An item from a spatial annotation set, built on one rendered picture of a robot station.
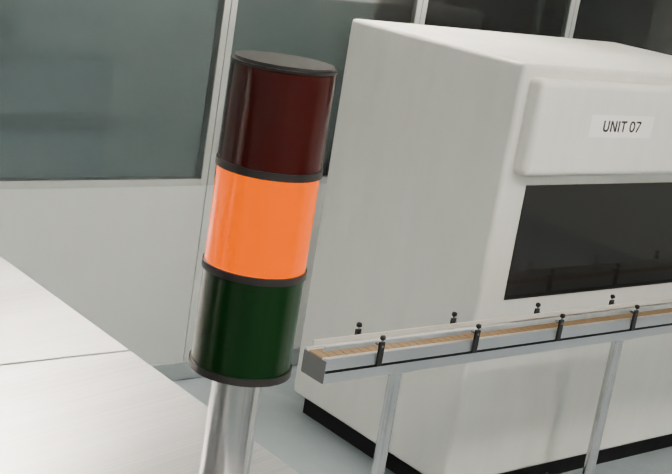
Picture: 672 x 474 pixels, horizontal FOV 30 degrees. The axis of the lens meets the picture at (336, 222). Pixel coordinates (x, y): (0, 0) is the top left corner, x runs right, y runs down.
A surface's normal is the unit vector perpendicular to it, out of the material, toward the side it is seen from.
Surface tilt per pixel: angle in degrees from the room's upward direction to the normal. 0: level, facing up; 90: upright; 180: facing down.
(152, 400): 0
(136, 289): 90
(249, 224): 90
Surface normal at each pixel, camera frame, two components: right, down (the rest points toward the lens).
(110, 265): 0.62, 0.29
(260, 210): -0.04, 0.24
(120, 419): 0.15, -0.96
